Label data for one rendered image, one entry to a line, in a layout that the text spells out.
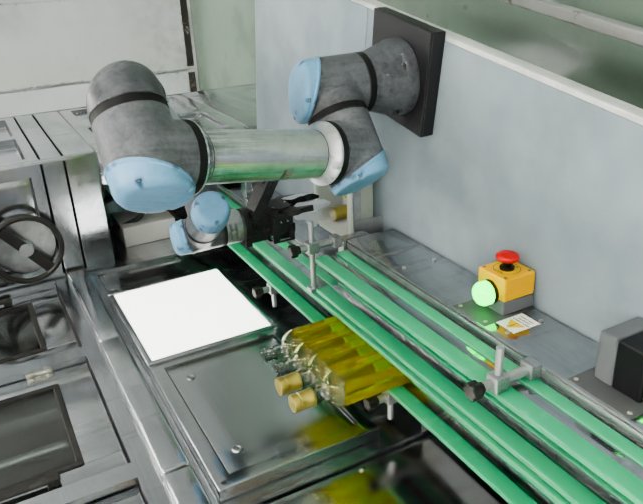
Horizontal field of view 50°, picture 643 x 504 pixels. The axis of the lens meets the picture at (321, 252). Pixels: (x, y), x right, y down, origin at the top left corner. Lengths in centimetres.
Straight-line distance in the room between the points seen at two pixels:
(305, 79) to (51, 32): 372
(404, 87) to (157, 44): 380
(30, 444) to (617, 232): 121
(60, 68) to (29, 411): 347
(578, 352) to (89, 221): 154
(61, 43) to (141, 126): 392
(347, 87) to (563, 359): 60
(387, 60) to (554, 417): 71
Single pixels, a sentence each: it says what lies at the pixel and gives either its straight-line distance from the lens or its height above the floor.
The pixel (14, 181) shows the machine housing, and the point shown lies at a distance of 218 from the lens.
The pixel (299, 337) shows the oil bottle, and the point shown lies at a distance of 141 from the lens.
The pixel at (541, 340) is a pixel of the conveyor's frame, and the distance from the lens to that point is 118.
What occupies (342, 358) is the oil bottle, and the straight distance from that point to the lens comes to 133.
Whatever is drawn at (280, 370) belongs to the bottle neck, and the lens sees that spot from 136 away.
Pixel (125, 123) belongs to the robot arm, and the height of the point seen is 137.
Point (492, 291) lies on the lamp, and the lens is 121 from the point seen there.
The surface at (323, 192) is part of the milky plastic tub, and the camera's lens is 171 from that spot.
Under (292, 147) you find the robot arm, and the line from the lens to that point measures 115.
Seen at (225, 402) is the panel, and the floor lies 121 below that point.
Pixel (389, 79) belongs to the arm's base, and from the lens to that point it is 134.
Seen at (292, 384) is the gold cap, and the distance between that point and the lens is 131.
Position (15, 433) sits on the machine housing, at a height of 162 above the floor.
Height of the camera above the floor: 157
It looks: 25 degrees down
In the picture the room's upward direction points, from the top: 105 degrees counter-clockwise
